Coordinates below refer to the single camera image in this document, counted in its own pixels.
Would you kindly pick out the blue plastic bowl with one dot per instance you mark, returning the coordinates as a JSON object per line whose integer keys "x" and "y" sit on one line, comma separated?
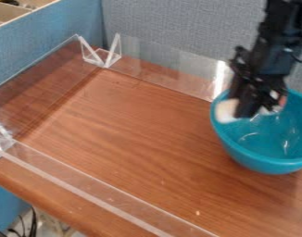
{"x": 263, "y": 143}

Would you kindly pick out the white brown toy mushroom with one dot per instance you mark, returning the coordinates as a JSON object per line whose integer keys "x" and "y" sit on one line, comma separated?
{"x": 225, "y": 108}

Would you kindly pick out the clear acrylic barrier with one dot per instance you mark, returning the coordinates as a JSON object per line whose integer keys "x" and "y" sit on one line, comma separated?
{"x": 107, "y": 146}

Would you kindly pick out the wooden shelf box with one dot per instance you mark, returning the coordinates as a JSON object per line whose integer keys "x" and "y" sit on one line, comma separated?
{"x": 13, "y": 9}

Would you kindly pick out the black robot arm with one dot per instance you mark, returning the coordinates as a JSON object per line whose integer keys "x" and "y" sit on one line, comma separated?
{"x": 279, "y": 9}

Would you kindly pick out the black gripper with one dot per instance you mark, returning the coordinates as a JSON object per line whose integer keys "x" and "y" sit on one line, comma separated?
{"x": 261, "y": 67}

